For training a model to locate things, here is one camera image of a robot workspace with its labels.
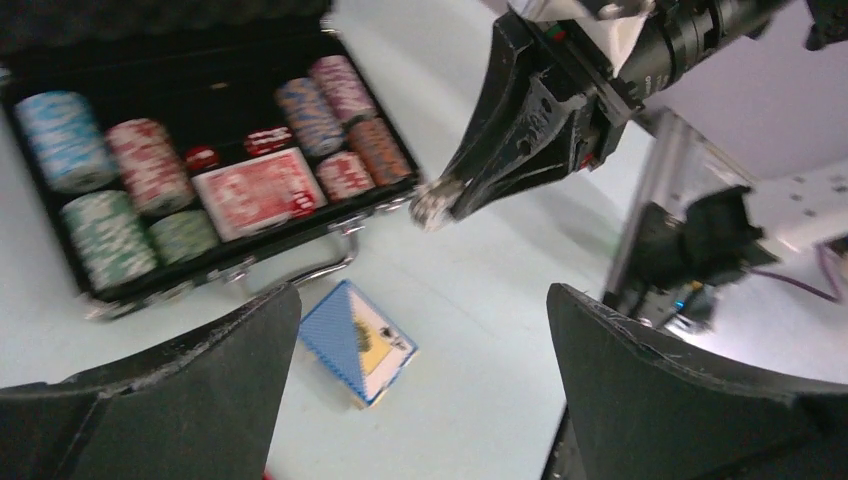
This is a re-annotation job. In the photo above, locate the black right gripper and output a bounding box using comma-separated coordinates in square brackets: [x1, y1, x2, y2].
[440, 13, 642, 221]

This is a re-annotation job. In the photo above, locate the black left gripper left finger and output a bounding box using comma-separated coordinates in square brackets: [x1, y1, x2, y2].
[1, 284, 302, 479]

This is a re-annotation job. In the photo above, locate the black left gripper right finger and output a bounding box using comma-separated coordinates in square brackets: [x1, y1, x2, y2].
[545, 284, 847, 479]

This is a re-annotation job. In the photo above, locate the small grey chip stack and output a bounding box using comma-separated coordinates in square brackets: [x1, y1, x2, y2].
[409, 177, 465, 232]

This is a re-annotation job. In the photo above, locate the blue playing card deck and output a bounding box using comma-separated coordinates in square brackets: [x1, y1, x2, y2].
[299, 280, 419, 409]

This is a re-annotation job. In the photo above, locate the blue poker chip stack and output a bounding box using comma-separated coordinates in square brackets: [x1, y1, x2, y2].
[15, 90, 119, 194]

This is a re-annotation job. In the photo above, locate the orange brown chip stack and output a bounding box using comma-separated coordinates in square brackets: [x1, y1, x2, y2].
[348, 117, 412, 186]

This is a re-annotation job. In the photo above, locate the black poker set case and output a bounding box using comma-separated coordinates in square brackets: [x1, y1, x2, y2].
[1, 1, 421, 319]

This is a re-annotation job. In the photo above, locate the short green chip stack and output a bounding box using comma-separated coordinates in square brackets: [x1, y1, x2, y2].
[148, 210, 219, 265]

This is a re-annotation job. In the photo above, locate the tall green chip stack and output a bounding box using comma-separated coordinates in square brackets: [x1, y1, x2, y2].
[61, 190, 158, 290]

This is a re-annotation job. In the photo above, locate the red chip stack in case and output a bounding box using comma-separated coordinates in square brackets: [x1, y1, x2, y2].
[316, 151, 376, 202]

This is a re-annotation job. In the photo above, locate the red playing card deck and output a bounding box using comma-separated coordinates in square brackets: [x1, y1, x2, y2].
[192, 147, 328, 242]

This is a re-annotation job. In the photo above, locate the red die on cards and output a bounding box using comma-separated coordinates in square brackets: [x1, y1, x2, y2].
[291, 190, 320, 218]

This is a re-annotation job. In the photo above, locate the red die in case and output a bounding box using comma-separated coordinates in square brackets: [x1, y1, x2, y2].
[184, 146, 220, 172]

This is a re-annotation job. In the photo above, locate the red die pair left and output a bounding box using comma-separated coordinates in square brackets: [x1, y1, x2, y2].
[244, 126, 294, 157]

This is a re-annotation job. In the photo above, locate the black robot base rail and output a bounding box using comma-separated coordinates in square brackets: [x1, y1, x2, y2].
[598, 187, 764, 333]

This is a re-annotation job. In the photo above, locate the aluminium frame rail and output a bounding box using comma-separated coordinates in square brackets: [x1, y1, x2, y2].
[603, 107, 756, 305]

